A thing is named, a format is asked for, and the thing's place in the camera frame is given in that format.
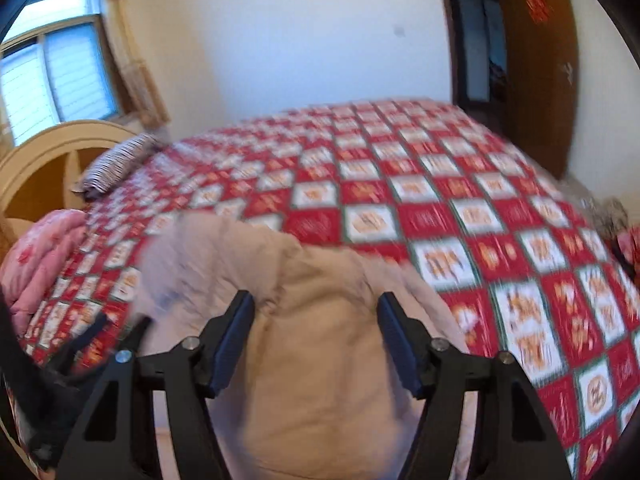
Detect pink blanket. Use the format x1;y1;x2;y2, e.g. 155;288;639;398
0;209;88;331

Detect red paper door decoration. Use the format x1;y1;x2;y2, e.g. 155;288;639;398
524;0;553;23

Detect beige patterned curtain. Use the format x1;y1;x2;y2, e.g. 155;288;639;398
97;0;171;128

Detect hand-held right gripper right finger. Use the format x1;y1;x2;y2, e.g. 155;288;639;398
377;291;573;480

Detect window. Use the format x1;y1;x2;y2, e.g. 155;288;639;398
0;0;123;146

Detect red bag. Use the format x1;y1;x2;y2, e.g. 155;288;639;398
617;227;640;273

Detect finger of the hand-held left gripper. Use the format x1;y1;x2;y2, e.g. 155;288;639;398
57;312;110;377
112;316;152;361

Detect red checked printed quilt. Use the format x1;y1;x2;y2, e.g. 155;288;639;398
15;100;640;480

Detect grey patterned cloth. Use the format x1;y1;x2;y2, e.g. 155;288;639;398
582;195;628;241

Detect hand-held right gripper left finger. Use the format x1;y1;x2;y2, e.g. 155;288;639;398
57;290;256;480

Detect brown wooden door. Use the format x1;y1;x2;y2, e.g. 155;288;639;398
500;0;581;178

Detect brown wooden door frame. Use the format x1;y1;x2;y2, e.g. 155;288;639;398
435;0;468;106

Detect beige puffer jacket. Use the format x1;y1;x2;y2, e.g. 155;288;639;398
132;212;476;480

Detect striped pillow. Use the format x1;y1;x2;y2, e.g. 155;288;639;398
80;133;166;196

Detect cream wooden headboard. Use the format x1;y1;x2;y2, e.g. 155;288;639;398
0;120;141;261

